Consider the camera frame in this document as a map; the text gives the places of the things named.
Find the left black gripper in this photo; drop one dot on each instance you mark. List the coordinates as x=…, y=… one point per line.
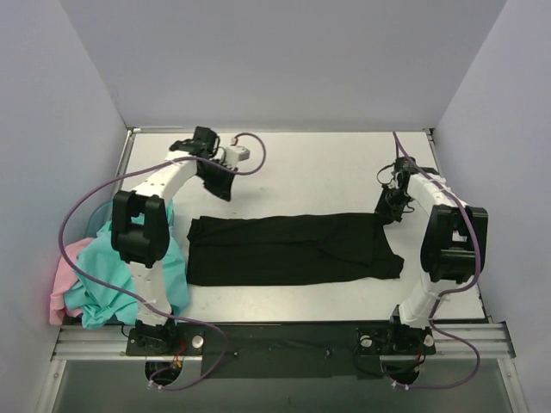
x=216, y=174

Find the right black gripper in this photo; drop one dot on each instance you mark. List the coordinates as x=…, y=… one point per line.
x=391, y=202

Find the black t shirt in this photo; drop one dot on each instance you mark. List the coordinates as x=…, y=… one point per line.
x=289, y=251

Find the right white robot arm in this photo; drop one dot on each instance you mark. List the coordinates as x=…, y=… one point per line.
x=453, y=249

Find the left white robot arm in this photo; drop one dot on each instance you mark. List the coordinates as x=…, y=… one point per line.
x=140, y=226

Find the clear plastic bin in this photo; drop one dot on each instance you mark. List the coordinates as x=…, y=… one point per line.
x=99, y=217

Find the teal t shirt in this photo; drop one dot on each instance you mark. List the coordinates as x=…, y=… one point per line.
x=98, y=305

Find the pink t shirt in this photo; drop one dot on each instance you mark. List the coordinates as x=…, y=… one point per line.
x=64, y=280

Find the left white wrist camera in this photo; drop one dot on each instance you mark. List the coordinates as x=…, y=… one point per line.
x=234, y=153

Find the aluminium rail frame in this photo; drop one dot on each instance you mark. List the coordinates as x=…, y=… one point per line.
x=492, y=341

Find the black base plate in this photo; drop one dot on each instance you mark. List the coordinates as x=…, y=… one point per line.
x=287, y=350

